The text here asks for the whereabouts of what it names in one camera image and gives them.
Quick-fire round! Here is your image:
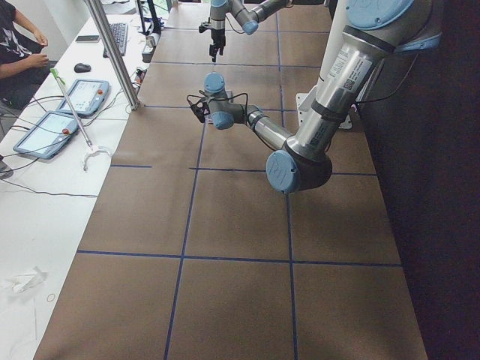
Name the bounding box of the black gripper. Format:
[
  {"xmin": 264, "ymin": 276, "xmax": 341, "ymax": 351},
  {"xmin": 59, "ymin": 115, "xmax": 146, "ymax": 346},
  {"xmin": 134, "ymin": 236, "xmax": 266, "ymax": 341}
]
[{"xmin": 208, "ymin": 28, "xmax": 226, "ymax": 62}]

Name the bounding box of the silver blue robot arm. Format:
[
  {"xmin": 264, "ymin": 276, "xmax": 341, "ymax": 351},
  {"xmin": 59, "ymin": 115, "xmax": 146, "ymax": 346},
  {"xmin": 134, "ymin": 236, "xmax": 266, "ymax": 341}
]
[
  {"xmin": 199, "ymin": 0, "xmax": 326, "ymax": 63},
  {"xmin": 191, "ymin": 1, "xmax": 444, "ymax": 194}
]

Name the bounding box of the small metal cup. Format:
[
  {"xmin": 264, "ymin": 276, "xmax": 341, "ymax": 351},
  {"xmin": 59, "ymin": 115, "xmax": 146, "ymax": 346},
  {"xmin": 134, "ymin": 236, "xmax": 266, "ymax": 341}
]
[{"xmin": 145, "ymin": 34, "xmax": 158, "ymax": 48}]

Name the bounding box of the black keyboard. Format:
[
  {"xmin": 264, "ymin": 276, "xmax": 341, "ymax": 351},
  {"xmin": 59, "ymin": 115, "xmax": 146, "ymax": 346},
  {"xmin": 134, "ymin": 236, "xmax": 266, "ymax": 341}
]
[{"xmin": 109, "ymin": 22, "xmax": 128, "ymax": 56}]

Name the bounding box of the black computer mouse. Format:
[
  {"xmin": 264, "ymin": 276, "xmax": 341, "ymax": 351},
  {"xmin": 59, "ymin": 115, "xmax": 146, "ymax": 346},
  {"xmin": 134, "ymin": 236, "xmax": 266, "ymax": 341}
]
[{"xmin": 73, "ymin": 63, "xmax": 92, "ymax": 74}]

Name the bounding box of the upper blue teach pendant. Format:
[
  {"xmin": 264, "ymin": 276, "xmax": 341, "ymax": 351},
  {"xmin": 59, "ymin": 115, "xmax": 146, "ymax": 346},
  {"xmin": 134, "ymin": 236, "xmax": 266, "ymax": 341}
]
[{"xmin": 61, "ymin": 79, "xmax": 110, "ymax": 118}]

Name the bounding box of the blue teach pendant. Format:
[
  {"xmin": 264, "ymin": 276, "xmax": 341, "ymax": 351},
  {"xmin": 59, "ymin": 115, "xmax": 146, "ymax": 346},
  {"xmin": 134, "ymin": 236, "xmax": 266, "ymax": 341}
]
[
  {"xmin": 61, "ymin": 79, "xmax": 110, "ymax": 118},
  {"xmin": 13, "ymin": 111, "xmax": 78, "ymax": 160}
]

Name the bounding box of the black smartphone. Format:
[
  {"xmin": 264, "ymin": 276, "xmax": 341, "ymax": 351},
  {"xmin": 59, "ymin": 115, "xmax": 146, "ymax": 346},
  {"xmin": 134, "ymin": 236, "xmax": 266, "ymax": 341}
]
[{"xmin": 75, "ymin": 34, "xmax": 100, "ymax": 43}]

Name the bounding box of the long metal reacher rod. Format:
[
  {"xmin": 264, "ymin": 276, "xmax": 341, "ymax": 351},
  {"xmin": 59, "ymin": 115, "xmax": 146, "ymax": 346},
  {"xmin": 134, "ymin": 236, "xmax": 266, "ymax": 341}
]
[{"xmin": 49, "ymin": 67, "xmax": 112, "ymax": 172}]

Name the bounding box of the lower blue teach pendant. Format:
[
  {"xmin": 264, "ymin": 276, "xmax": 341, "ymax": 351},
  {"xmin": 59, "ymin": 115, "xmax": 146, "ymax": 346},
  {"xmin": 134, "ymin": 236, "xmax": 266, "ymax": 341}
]
[{"xmin": 13, "ymin": 111, "xmax": 78, "ymax": 160}]

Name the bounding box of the seated person black shirt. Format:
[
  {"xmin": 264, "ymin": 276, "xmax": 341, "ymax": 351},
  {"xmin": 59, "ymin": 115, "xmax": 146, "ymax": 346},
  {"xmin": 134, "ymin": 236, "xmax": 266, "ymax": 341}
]
[{"xmin": 1, "ymin": 1, "xmax": 53, "ymax": 110}]

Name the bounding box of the crumpled white tissue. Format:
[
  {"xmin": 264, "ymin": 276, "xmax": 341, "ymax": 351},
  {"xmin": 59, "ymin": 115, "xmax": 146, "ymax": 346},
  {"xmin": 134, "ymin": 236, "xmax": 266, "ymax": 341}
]
[{"xmin": 1, "ymin": 266, "xmax": 48, "ymax": 296}]

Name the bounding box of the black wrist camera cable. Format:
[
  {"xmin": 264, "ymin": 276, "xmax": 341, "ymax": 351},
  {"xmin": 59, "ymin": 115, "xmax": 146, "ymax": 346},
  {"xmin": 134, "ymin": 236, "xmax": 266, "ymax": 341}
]
[{"xmin": 186, "ymin": 91, "xmax": 250, "ymax": 125}]

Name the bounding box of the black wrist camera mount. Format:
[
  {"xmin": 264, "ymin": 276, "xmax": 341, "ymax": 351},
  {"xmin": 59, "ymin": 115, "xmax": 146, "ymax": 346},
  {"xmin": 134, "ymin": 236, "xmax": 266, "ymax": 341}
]
[{"xmin": 186, "ymin": 94, "xmax": 211, "ymax": 124}]

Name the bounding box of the aluminium frame post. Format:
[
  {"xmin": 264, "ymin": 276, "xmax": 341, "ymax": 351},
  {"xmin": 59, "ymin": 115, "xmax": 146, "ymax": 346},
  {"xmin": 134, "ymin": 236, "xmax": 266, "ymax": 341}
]
[{"xmin": 85, "ymin": 0, "xmax": 140, "ymax": 111}]

